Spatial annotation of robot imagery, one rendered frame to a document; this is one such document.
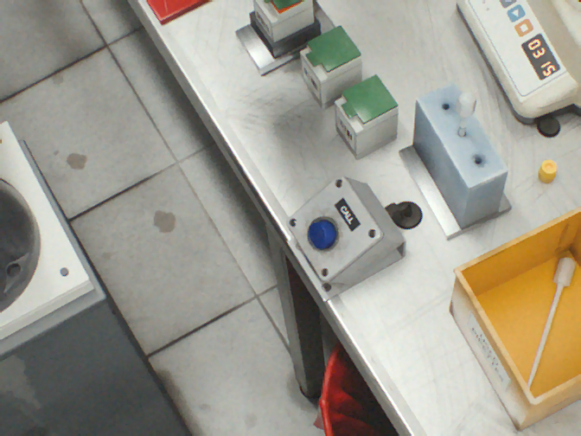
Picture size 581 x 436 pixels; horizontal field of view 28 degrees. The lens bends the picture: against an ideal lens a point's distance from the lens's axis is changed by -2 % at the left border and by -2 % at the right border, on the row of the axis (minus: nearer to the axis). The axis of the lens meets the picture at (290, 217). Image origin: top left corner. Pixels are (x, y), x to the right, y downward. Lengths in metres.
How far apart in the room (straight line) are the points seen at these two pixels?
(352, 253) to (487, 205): 0.14
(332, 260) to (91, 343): 0.29
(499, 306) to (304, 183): 0.22
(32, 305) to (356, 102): 0.35
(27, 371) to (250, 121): 0.33
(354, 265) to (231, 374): 0.96
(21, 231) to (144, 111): 1.15
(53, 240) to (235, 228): 0.99
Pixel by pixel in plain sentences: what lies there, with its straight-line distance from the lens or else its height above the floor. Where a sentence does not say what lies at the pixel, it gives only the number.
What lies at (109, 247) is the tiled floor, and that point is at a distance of 2.09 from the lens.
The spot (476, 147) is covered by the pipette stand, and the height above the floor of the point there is 0.97.
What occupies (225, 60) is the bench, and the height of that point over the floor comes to 0.88.
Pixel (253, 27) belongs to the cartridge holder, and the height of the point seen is 0.89.
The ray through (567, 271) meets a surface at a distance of 1.08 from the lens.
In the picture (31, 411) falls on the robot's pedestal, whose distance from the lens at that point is 1.27.
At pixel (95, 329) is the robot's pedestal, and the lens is 1.16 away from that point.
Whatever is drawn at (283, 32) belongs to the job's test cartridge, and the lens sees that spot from 1.15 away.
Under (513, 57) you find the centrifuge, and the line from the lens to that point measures 1.15.
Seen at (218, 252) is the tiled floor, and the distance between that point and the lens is 2.05.
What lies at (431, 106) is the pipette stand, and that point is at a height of 0.97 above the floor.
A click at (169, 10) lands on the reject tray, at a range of 1.24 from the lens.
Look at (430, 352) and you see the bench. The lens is 1.06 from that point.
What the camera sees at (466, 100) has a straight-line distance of 0.98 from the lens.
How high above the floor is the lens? 1.88
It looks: 66 degrees down
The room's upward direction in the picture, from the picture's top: 8 degrees counter-clockwise
